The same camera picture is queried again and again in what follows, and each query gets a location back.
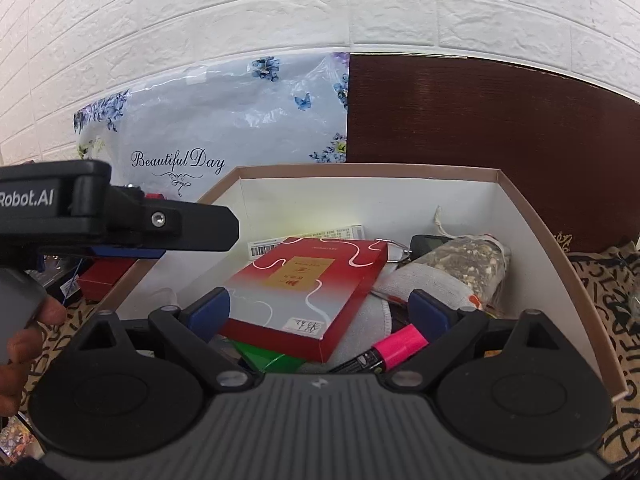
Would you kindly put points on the dark wooden board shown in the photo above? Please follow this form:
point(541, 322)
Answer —
point(475, 120)

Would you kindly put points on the mesh herb sachet pouch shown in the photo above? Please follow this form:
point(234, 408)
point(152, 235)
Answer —
point(460, 260)

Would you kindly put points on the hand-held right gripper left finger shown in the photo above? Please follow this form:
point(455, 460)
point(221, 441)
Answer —
point(212, 310)

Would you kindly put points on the red patterned box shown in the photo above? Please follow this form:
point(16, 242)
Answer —
point(310, 285)

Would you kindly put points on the brown cardboard box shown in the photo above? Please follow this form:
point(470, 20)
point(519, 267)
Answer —
point(325, 200)

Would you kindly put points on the green box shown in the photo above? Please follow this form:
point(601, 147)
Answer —
point(270, 360)

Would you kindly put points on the person's left hand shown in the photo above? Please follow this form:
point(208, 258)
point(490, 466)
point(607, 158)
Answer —
point(20, 350)

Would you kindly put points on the letter print tablecloth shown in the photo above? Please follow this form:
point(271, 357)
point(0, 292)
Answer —
point(600, 280)

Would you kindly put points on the black key fob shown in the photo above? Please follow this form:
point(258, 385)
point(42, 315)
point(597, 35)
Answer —
point(425, 245)

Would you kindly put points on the red tape roll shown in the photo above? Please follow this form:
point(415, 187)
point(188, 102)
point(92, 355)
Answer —
point(154, 196)

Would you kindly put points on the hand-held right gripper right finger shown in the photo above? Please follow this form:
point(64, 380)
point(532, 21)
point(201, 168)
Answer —
point(425, 310)

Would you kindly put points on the floral plastic bag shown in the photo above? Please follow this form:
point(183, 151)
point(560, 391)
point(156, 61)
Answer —
point(225, 120)

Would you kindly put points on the white towel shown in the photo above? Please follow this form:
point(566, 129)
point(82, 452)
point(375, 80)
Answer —
point(370, 320)

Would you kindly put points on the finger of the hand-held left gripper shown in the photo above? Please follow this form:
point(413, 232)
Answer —
point(130, 253)

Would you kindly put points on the pink marker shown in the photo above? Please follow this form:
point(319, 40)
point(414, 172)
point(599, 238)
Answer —
point(400, 342)

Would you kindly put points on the white barcode box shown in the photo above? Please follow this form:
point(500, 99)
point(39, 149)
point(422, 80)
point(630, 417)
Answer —
point(265, 247)

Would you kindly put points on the small red box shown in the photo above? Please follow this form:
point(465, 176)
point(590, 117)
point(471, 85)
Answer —
point(105, 277)

